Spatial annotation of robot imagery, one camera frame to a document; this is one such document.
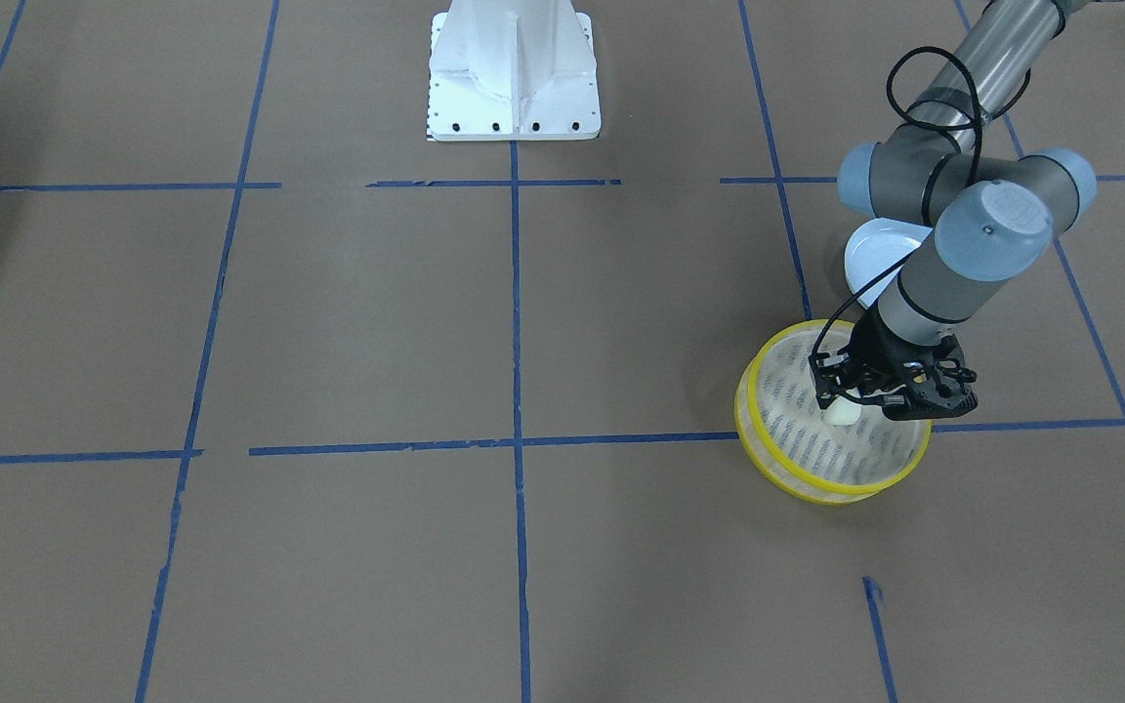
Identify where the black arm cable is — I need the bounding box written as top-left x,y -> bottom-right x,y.
810,45 -> 1032,362

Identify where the light blue plate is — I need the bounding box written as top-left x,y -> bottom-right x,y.
843,218 -> 933,292

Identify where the white steamed bun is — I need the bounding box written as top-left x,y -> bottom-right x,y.
824,397 -> 863,427

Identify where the white pedestal column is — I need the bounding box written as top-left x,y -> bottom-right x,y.
426,1 -> 603,143

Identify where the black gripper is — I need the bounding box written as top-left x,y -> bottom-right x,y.
847,310 -> 941,382

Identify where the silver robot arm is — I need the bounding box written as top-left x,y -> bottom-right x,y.
815,1 -> 1098,394

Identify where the yellow round steamer basket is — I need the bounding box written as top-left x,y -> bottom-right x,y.
734,319 -> 933,506

